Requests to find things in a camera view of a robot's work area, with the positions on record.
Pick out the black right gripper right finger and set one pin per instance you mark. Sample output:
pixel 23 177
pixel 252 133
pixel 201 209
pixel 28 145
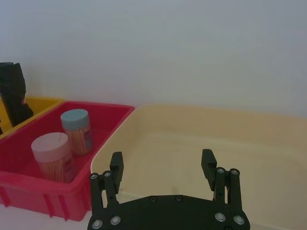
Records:
pixel 208 167

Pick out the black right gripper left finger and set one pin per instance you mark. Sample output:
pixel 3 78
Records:
pixel 116 167

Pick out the cream plastic bin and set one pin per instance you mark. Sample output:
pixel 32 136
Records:
pixel 172 143

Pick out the red plastic bin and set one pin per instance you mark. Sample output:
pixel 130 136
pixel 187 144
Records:
pixel 105 124

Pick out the blue-lidded toothpick jar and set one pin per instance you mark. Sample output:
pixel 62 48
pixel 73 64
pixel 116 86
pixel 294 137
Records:
pixel 75 124

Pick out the pink-lidded toothpick jar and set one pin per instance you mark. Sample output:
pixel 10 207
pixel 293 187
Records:
pixel 51 153

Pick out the yellow plastic bin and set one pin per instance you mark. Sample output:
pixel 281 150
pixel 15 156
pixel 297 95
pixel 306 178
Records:
pixel 40 105

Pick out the black bulky item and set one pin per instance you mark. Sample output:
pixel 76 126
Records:
pixel 14 95

